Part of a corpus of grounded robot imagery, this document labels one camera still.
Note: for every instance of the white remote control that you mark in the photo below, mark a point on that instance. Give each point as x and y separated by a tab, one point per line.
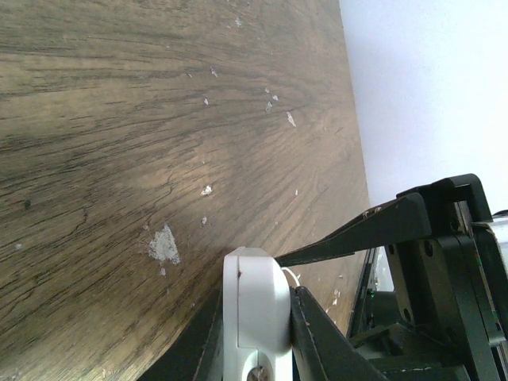
256	316

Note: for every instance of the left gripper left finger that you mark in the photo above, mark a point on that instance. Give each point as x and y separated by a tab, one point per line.
197	353

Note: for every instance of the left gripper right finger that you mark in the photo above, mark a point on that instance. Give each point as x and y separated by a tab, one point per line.
320	350

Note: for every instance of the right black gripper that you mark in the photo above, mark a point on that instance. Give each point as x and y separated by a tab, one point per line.
449	317

